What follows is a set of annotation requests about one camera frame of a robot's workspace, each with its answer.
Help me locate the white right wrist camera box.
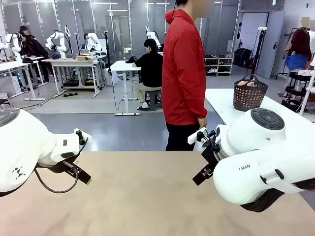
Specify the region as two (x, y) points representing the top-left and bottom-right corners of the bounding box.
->
(187, 127), (208, 145)

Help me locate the black perforated plastic basket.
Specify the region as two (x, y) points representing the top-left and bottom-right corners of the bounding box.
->
(233, 74), (269, 112)

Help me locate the black tripod pole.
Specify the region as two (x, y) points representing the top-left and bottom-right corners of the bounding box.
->
(251, 27), (268, 75)

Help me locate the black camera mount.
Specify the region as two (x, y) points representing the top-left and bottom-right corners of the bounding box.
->
(196, 130), (221, 152)
(75, 129), (89, 146)

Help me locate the person's right forearm red sleeve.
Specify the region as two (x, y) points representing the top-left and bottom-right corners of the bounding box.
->
(188, 97), (209, 121)

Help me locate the grey stool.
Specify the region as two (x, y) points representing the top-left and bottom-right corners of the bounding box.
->
(144, 89), (163, 112)

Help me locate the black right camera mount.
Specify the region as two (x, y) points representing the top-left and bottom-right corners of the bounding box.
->
(196, 130), (221, 152)

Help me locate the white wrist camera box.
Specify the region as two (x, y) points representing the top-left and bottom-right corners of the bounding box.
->
(73, 128), (93, 146)
(187, 127), (208, 145)

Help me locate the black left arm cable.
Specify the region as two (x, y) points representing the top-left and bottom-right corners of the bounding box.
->
(33, 167), (79, 194)

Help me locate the white step ladder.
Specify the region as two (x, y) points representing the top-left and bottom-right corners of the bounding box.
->
(298, 72), (315, 117)

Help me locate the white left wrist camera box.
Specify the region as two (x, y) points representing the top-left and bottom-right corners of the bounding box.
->
(73, 128), (93, 146)

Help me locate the black right arm cable sleeve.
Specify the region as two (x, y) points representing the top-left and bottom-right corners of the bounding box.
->
(240, 178), (315, 213)

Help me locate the person in red jacket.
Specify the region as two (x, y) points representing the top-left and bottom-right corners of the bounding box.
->
(161, 0), (209, 152)

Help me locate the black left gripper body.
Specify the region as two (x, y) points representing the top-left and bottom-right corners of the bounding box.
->
(36, 152), (82, 174)

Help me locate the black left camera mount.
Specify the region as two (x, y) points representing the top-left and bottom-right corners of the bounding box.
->
(75, 129), (89, 146)

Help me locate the wooden shoe rack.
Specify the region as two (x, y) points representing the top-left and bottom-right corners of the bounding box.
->
(204, 57), (234, 77)

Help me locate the seated person in black shirt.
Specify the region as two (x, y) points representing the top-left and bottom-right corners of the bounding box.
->
(132, 38), (164, 111)

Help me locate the white desk with green light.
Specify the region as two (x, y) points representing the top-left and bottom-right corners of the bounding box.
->
(0, 59), (47, 102)

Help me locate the person in black cap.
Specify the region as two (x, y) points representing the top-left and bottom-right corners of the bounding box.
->
(19, 25), (50, 83)

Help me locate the blue cloth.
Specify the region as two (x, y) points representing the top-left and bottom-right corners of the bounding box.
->
(283, 54), (311, 71)

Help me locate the seated person in blue shirt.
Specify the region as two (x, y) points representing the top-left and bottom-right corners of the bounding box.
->
(82, 33), (91, 51)

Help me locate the white standing desk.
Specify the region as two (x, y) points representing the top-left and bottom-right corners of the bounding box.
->
(110, 60), (143, 117)

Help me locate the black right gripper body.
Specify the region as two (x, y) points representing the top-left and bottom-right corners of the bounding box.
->
(201, 142), (221, 177)

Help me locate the black luggage bag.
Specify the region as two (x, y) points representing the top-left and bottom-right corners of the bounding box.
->
(233, 48), (253, 69)

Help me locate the dark red hanging coat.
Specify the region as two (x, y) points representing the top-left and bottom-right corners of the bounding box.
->
(283, 28), (313, 62)

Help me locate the black trolley cart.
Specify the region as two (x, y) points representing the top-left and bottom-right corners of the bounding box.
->
(277, 71), (315, 114)

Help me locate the white side table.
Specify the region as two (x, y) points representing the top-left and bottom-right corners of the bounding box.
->
(204, 88), (315, 138)

